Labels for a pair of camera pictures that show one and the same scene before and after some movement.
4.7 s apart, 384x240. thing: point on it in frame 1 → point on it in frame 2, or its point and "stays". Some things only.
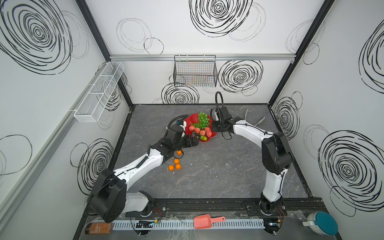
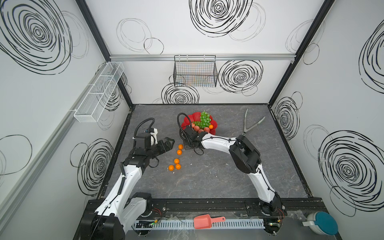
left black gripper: [194, 142] → [167, 147]
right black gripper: [215, 126] → [187, 143]
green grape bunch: [204, 121] stays
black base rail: [186, 207] stays
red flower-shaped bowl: [194, 118] stays
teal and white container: [321, 222] stays
